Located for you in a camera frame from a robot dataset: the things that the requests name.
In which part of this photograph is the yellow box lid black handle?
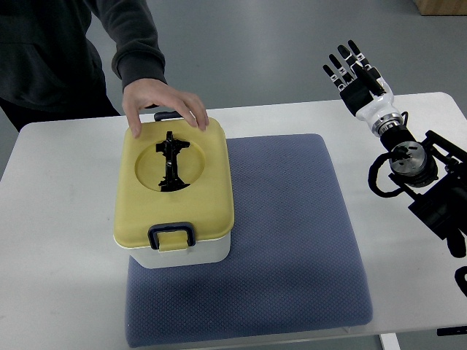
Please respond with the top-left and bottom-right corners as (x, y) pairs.
(114, 119), (234, 252)

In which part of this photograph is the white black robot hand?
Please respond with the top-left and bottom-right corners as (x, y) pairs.
(323, 40), (393, 121)

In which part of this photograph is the dark grey sleeved forearm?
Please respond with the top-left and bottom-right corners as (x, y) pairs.
(85, 0), (166, 87)

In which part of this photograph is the person's dark hoodie torso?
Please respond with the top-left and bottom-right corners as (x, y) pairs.
(1, 1), (119, 130)

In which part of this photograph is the white storage box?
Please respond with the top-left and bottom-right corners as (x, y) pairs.
(116, 232), (231, 269)

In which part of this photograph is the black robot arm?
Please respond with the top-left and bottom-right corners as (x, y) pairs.
(368, 112), (466, 258)

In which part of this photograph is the black looped cable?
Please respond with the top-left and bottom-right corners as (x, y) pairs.
(367, 151), (412, 198)

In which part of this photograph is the blue padded cushion mat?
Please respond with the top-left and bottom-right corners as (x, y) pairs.
(126, 134), (373, 347)

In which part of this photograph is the white table leg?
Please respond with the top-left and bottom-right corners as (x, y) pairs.
(379, 333), (401, 350)

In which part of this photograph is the cardboard box corner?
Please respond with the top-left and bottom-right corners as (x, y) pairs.
(414, 0), (466, 16)

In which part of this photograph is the person's bare hand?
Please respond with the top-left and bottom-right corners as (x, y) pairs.
(122, 78), (209, 139)

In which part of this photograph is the black bracket under table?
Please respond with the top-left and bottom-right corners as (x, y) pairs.
(436, 326), (467, 337)

